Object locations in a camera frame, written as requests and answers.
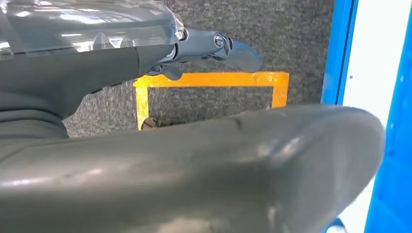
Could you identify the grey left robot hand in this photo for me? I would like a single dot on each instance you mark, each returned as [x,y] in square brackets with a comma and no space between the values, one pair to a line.
[70,64]

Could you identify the blue steel shelf rack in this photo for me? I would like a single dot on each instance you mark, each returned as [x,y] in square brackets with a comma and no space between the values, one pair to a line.
[334,48]

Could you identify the yellow floor tape square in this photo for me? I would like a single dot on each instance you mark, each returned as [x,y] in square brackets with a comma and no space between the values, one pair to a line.
[209,79]

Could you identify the grey robot body shell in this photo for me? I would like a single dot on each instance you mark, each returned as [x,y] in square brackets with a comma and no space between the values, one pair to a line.
[193,177]

